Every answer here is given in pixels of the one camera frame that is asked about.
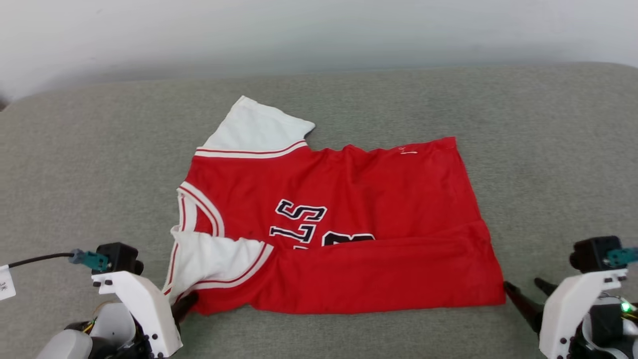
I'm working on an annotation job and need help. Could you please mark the white paper cable tag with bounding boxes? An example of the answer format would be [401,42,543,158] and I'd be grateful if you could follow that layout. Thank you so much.
[0,265,17,301]

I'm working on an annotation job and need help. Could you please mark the grey fabric sofa seat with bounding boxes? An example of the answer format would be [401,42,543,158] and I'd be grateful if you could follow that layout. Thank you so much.
[0,62,638,359]

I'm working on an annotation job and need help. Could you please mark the arm's teal-plug black cable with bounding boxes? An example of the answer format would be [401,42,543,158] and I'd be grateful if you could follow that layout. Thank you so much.
[605,247,638,268]
[0,249,110,271]

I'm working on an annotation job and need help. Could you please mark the red basketball jersey white sleeves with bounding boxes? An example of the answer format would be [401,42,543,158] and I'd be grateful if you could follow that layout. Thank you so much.
[162,95,507,316]

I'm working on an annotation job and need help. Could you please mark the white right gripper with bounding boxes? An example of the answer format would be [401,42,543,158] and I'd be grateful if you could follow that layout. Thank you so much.
[502,268,630,359]

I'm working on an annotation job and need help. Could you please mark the right arm's teal-plug black cable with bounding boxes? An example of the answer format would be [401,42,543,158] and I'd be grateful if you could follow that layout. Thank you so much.
[605,247,638,268]

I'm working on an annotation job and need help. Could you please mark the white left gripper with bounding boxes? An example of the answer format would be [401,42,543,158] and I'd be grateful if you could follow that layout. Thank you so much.
[92,271,199,359]

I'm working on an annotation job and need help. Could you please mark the left arm's teal-plug black cable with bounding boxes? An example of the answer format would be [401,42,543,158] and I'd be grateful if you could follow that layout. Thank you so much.
[0,249,110,271]

